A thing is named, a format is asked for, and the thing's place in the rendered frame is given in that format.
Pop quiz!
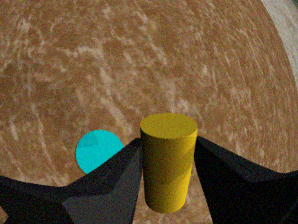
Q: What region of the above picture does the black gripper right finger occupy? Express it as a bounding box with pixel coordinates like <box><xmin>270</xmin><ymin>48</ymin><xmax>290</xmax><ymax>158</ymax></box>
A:
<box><xmin>194</xmin><ymin>136</ymin><xmax>298</xmax><ymax>224</ymax></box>

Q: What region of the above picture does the cyan circle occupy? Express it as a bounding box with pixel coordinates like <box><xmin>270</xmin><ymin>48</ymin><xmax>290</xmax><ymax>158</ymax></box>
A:
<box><xmin>76</xmin><ymin>129</ymin><xmax>124</xmax><ymax>173</ymax></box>

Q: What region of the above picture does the yellow cylinder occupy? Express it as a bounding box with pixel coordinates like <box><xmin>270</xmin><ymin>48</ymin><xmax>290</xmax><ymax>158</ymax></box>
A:
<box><xmin>140</xmin><ymin>113</ymin><xmax>198</xmax><ymax>214</ymax></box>

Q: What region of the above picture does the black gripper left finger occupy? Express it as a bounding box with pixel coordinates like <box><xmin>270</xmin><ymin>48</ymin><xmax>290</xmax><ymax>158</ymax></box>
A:
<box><xmin>0</xmin><ymin>137</ymin><xmax>144</xmax><ymax>224</ymax></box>

